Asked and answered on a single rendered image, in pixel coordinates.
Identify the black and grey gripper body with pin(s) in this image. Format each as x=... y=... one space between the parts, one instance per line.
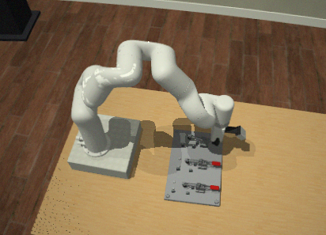
x=217 y=132

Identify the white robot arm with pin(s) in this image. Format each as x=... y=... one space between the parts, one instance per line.
x=99 y=81

